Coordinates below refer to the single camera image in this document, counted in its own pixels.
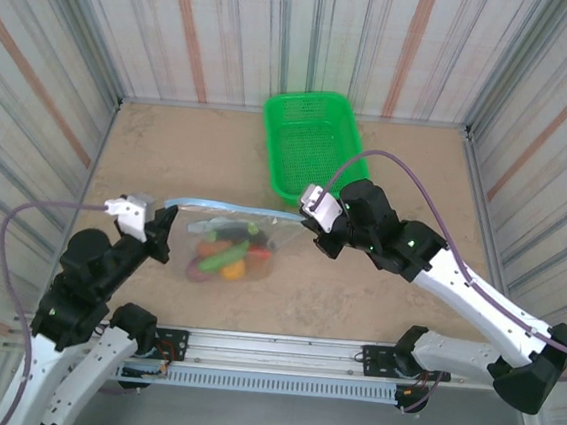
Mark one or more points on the clear printed zip-top bag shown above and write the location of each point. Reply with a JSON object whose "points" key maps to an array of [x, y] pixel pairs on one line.
{"points": [[286, 238]]}

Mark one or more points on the green perforated plastic basket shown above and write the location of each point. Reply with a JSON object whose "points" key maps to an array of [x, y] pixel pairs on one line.
{"points": [[310, 140]]}

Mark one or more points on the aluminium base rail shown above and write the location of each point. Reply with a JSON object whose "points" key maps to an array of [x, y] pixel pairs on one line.
{"points": [[275, 347]]}

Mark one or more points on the purple toy vegetable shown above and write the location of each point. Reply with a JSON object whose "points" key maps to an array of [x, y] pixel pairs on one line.
{"points": [[196, 273]]}

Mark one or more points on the red toy food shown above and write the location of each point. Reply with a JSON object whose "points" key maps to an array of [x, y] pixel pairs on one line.
{"points": [[259, 253]]}

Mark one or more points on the aluminium frame bar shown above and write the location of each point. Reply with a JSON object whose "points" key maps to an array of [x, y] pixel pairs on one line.
{"points": [[198, 103], [470, 146], [116, 112]]}

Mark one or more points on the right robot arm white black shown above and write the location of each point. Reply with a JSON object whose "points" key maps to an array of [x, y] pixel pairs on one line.
{"points": [[481, 302]]}

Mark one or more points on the orange toy fruit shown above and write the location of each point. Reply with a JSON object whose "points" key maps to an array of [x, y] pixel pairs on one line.
{"points": [[234, 269]]}

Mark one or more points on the green toy vegetable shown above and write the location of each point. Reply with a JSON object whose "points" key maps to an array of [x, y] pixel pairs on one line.
{"points": [[221, 259]]}

